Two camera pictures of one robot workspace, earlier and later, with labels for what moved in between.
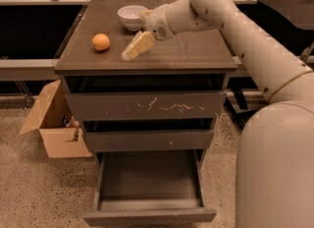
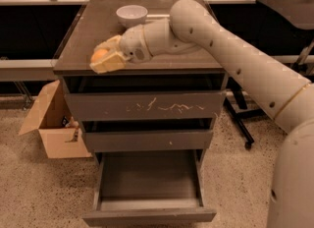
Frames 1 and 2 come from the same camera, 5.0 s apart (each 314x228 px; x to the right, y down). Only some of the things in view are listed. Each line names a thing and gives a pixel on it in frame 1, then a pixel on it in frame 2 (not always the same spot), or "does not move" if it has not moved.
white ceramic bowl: (130, 15) does not move
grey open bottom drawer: (148, 186) does not move
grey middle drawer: (142, 141) does not move
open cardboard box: (61, 133) does not move
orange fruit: (100, 41) to (98, 54)
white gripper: (157, 22) to (132, 44)
